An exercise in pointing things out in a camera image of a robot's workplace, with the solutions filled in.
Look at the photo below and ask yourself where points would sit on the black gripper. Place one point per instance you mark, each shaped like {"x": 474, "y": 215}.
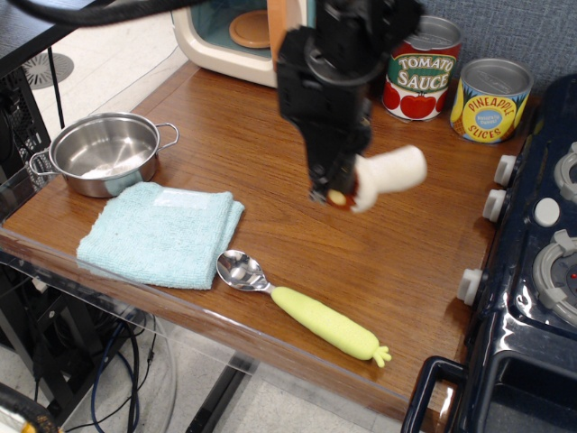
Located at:
{"x": 332, "y": 119}

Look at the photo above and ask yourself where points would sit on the plush brown mushroom toy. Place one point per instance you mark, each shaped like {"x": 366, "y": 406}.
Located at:
{"x": 389, "y": 172}

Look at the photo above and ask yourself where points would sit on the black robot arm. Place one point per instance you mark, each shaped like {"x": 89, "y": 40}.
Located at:
{"x": 324, "y": 75}

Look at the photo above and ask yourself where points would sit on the tomato sauce can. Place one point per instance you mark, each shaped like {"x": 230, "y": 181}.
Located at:
{"x": 420, "y": 70}

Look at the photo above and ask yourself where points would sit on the toy microwave teal cream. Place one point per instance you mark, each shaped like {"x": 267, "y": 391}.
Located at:
{"x": 240, "y": 39}

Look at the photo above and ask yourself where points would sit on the pineapple slices can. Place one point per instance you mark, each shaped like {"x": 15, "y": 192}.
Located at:
{"x": 490, "y": 99}

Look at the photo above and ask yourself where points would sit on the light blue folded cloth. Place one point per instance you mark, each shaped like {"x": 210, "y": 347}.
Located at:
{"x": 162, "y": 236}

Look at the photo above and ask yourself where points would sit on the clear acrylic table guard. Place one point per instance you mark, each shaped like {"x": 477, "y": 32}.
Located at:
{"x": 78, "y": 279}

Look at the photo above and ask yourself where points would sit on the small steel pot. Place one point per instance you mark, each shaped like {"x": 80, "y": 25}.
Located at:
{"x": 101, "y": 155}

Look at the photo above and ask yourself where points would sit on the dark blue toy stove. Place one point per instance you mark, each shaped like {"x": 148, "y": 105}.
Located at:
{"x": 520, "y": 371}

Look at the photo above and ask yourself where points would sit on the black side desk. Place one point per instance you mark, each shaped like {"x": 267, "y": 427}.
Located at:
{"x": 22, "y": 38}

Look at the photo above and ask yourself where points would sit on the spoon with yellow handle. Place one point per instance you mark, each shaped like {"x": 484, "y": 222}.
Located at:
{"x": 241, "y": 272}

